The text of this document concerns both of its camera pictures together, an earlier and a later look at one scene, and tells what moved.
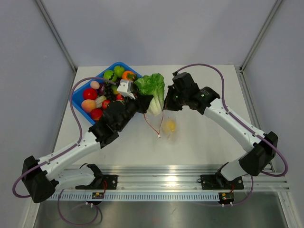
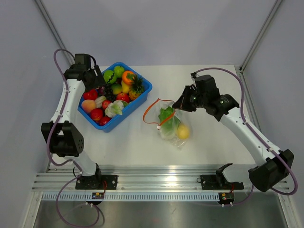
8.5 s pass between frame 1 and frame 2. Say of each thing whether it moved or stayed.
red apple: stayed
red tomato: stayed
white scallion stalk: stayed
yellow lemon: moved
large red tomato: stayed
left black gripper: moved
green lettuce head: moved
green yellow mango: stayed
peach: stayed
